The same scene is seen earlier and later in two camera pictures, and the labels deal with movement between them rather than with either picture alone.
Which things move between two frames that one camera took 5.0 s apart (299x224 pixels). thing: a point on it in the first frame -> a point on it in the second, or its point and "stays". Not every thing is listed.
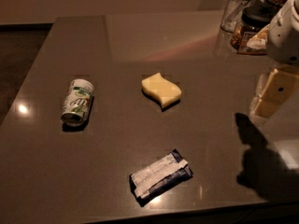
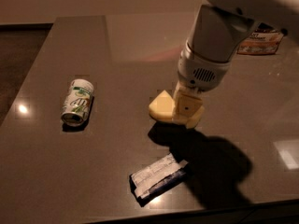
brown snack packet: x=254 y=42 stays
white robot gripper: x=285 y=37 -> x=200 y=70
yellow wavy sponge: x=165 y=93 -> x=162 y=107
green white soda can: x=78 y=102 stays
